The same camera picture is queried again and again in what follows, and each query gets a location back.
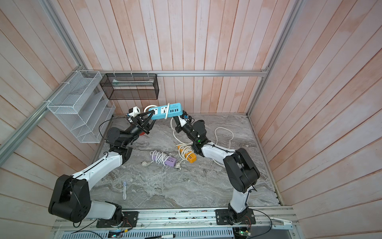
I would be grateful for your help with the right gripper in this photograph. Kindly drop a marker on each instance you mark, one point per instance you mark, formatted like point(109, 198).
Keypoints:
point(182, 122)

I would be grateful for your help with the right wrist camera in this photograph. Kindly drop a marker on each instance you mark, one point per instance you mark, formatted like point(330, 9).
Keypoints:
point(184, 119)

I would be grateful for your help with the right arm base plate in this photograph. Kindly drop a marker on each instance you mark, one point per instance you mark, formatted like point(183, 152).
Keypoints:
point(230, 217)

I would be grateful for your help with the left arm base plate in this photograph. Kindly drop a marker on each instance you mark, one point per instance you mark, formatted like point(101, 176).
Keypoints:
point(120, 219)

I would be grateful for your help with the orange power strip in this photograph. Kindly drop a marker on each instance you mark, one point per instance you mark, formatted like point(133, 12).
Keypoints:
point(186, 153)

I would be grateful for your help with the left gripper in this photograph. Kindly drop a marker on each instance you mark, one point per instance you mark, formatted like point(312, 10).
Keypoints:
point(138, 121)

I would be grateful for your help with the black marker pen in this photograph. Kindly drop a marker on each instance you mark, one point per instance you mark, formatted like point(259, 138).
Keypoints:
point(168, 236)

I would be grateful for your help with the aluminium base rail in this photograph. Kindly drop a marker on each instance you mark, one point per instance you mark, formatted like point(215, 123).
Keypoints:
point(272, 222)

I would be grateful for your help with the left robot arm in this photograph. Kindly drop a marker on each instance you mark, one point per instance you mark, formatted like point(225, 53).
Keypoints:
point(71, 198)

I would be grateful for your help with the horizontal aluminium wall rail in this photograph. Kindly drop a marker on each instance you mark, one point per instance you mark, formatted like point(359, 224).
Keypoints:
point(189, 73)

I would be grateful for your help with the purple power strip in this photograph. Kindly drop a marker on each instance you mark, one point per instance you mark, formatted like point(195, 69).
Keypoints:
point(162, 158)

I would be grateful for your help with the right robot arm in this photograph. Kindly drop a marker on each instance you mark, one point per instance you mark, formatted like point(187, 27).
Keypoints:
point(240, 168)

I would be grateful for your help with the black mesh basket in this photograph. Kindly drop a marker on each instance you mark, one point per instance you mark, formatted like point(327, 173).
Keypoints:
point(130, 86)

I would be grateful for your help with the white wire mesh shelf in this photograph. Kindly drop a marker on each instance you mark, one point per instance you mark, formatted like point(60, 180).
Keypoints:
point(81, 108)

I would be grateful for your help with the teal power strip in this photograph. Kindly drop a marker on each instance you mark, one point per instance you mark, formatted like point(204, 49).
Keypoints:
point(167, 111)

